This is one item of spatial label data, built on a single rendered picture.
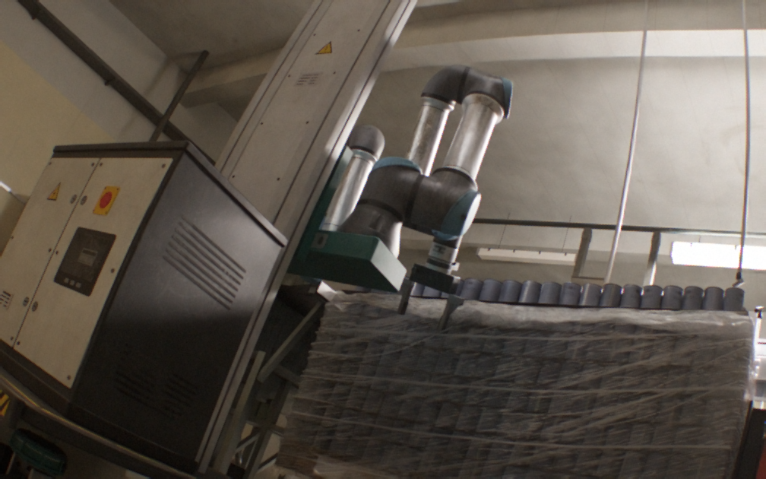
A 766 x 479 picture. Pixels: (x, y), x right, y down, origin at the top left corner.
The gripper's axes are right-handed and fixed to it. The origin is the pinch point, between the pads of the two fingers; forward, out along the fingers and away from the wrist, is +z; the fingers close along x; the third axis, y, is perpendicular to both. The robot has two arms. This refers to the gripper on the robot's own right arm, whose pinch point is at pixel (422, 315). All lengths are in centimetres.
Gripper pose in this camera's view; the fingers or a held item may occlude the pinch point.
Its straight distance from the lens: 197.2
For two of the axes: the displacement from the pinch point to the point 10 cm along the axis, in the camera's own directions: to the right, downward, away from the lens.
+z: -3.0, 9.5, 0.5
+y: -4.8, -1.0, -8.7
